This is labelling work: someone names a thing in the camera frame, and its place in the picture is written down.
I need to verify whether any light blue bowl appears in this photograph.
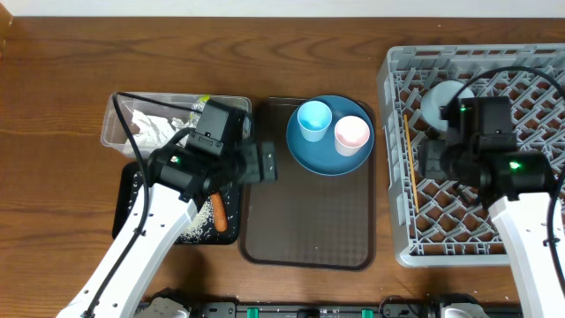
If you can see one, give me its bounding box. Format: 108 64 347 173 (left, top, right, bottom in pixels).
420 80 464 133

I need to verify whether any orange carrot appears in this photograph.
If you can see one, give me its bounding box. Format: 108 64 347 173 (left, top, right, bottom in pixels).
210 193 228 232

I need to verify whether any light blue cup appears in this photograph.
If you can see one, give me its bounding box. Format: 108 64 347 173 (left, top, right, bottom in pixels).
297 101 333 142

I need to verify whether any white napkin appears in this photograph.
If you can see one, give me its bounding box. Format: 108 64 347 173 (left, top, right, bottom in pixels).
132 110 196 149

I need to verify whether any pink cup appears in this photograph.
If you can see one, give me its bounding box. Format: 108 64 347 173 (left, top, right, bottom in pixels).
334 116 371 156

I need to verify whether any white cooked rice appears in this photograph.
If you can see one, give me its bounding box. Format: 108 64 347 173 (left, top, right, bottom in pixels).
127 170 235 243

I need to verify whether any foil snack wrapper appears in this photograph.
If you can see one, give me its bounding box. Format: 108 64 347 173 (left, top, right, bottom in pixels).
189 95 210 126

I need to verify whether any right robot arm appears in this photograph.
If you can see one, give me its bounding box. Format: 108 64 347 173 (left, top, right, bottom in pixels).
418 97 564 317

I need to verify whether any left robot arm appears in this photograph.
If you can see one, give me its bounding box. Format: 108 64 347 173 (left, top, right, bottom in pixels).
59 99 276 317

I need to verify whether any grey dishwasher rack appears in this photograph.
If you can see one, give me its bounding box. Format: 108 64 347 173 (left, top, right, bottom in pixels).
377 43 564 268

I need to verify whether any wooden chopstick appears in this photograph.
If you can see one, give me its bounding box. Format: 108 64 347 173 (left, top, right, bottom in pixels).
403 114 419 215

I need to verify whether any dark blue plate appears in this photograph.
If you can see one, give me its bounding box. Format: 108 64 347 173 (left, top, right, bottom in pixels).
286 95 374 176

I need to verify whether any brown serving tray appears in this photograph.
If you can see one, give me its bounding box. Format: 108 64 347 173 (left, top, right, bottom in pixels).
239 97 376 271

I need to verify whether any clear plastic bin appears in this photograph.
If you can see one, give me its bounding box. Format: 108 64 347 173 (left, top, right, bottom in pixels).
100 91 252 160

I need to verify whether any black plastic tray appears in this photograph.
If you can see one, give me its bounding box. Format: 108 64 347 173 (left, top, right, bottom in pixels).
111 161 244 246

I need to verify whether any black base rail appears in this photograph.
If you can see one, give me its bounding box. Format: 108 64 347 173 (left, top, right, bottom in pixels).
133 289 523 318

